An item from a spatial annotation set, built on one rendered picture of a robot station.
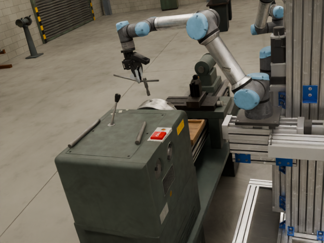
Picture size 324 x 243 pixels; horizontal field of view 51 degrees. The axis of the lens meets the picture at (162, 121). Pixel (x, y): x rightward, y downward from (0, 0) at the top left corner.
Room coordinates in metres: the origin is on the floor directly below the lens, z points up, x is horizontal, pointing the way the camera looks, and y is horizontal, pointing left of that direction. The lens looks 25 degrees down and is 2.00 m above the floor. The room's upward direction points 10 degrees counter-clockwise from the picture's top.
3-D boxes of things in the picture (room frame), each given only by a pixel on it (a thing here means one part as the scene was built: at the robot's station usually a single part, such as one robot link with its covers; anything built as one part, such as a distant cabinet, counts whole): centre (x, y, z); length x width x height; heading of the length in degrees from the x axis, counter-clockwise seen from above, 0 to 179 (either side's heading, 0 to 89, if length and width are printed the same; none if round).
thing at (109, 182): (1.57, 0.19, 1.06); 0.59 x 0.48 x 0.39; 155
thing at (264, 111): (1.69, -0.53, 1.21); 0.15 x 0.15 x 0.10
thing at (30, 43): (10.22, 3.37, 0.57); 0.47 x 0.37 x 1.14; 162
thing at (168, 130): (1.46, 0.02, 1.23); 0.13 x 0.08 x 0.06; 155
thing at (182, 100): (2.50, -0.24, 0.95); 0.43 x 0.18 x 0.04; 65
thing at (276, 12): (2.38, -0.91, 1.56); 0.11 x 0.08 x 0.09; 175
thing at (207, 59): (3.03, -0.48, 1.01); 0.30 x 0.20 x 0.29; 155
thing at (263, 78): (1.68, -0.53, 1.33); 0.13 x 0.12 x 0.14; 144
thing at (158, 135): (1.44, 0.03, 1.26); 0.06 x 0.06 x 0.02; 65
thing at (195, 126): (2.19, -0.08, 0.89); 0.36 x 0.30 x 0.04; 65
